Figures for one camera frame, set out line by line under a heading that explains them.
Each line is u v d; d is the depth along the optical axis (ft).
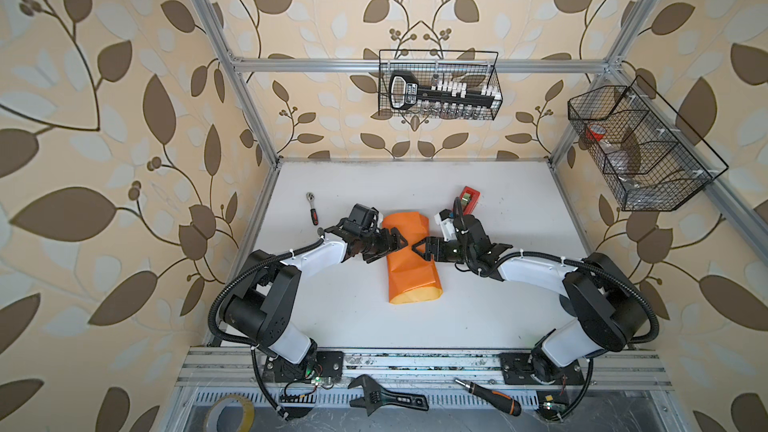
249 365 2.48
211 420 2.14
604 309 1.45
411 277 2.69
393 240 2.64
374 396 2.31
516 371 2.41
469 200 3.28
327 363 2.49
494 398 2.26
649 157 2.42
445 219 2.68
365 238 2.44
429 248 2.58
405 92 2.77
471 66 2.99
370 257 2.70
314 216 3.41
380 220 2.90
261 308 1.47
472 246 2.28
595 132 2.91
